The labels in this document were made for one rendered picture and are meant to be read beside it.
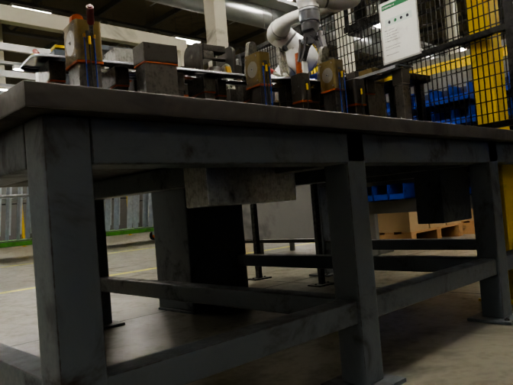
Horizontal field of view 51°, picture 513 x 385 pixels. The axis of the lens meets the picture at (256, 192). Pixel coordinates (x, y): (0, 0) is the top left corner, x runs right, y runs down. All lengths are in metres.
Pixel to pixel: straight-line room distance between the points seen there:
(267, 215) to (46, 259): 4.20
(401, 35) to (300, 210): 2.33
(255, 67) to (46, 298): 1.29
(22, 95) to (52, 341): 0.38
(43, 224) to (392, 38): 2.21
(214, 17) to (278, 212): 6.33
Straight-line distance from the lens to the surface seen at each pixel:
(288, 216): 4.84
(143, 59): 1.75
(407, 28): 2.78
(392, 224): 5.23
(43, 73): 1.84
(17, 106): 0.88
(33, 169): 0.93
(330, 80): 2.19
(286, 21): 2.76
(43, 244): 0.91
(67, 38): 1.71
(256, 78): 1.97
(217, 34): 10.57
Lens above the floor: 0.49
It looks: 2 degrees up
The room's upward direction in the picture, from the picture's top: 5 degrees counter-clockwise
